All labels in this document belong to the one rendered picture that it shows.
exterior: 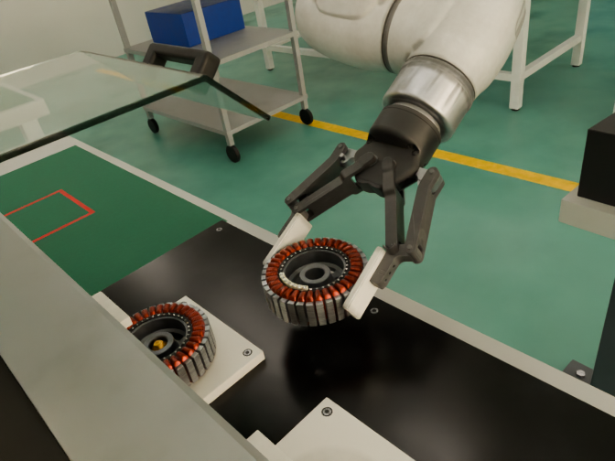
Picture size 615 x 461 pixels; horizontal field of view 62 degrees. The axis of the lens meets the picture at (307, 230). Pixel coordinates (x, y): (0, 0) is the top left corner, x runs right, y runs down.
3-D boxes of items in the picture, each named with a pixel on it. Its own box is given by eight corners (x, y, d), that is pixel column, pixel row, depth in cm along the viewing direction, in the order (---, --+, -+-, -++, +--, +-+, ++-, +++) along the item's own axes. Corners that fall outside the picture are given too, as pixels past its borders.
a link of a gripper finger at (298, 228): (300, 213, 58) (296, 211, 58) (265, 265, 57) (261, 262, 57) (313, 226, 60) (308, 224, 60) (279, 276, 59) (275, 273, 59)
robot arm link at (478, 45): (485, 123, 61) (391, 97, 68) (544, 24, 64) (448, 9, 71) (476, 59, 52) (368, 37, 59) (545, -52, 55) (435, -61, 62)
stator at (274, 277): (318, 249, 62) (313, 223, 60) (392, 284, 55) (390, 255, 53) (246, 300, 56) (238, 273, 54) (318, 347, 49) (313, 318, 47)
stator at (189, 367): (176, 310, 62) (167, 286, 60) (238, 348, 55) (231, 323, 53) (92, 371, 55) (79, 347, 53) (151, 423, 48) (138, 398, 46)
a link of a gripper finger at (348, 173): (375, 157, 56) (371, 149, 57) (289, 211, 58) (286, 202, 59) (389, 177, 59) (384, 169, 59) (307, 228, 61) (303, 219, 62)
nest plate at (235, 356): (188, 302, 64) (185, 294, 64) (265, 359, 55) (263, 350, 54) (75, 377, 57) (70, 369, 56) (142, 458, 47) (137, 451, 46)
